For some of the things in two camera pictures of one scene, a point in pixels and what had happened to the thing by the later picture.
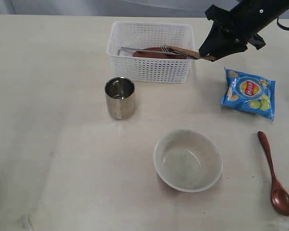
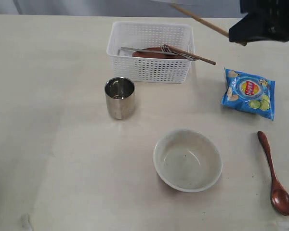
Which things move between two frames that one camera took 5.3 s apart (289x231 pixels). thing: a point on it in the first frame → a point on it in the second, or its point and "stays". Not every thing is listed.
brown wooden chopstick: x=190 y=53 → x=202 y=19
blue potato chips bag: x=250 y=93 stays
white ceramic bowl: x=187 y=160 stays
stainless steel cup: x=120 y=94 stays
